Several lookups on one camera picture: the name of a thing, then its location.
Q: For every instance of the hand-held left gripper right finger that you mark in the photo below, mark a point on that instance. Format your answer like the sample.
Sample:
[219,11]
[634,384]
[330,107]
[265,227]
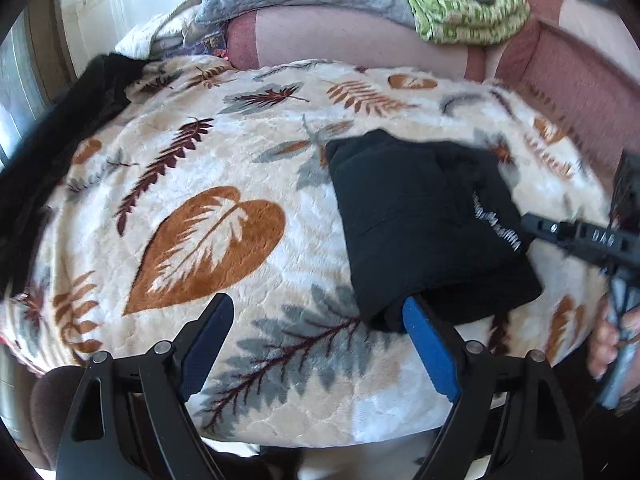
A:
[429,350]

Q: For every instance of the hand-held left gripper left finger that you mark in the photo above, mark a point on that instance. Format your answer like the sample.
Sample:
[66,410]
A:
[204,346]

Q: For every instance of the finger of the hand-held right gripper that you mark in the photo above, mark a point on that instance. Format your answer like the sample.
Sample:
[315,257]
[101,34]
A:
[534,226]

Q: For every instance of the black pants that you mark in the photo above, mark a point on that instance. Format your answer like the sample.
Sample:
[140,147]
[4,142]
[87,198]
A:
[425,225]

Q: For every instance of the person's right hand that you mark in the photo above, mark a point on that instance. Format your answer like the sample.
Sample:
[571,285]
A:
[602,347]

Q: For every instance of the leaf print blanket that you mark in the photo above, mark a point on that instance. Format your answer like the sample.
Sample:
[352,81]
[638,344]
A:
[200,240]

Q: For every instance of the dark brown cushion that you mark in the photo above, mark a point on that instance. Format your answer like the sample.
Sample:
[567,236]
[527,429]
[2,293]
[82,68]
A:
[52,400]

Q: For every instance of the green printed blanket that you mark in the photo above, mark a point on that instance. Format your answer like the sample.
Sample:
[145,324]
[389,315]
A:
[465,15]

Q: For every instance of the black jacket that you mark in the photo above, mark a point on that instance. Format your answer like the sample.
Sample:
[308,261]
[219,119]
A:
[40,170]

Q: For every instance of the pink padded sofa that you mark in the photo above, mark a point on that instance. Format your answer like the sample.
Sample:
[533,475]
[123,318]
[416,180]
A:
[350,40]

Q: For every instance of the window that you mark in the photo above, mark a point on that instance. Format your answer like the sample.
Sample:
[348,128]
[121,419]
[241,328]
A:
[17,100]

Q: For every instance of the white crumpled cloth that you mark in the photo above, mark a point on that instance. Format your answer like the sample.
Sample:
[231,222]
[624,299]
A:
[150,35]

